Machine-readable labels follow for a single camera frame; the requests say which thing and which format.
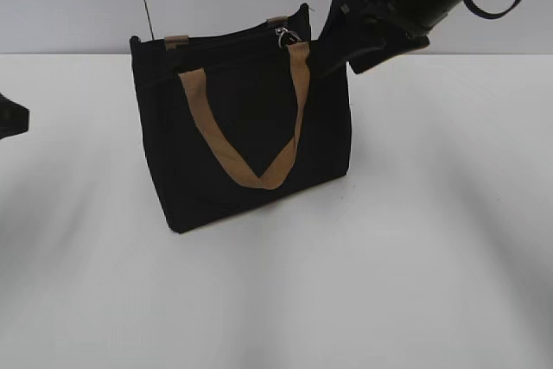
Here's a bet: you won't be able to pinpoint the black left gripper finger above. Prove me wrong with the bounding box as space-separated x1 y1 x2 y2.
0 94 30 138

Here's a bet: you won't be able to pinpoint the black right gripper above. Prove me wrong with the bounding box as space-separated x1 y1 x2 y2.
311 0 433 81

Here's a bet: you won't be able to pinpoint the silver zipper pull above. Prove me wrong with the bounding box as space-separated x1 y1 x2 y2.
275 27 302 48

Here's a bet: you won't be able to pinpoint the black tote bag tan handles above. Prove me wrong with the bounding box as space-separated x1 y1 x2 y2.
130 4 352 233

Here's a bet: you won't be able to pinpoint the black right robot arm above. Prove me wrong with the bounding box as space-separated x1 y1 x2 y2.
314 0 522 74

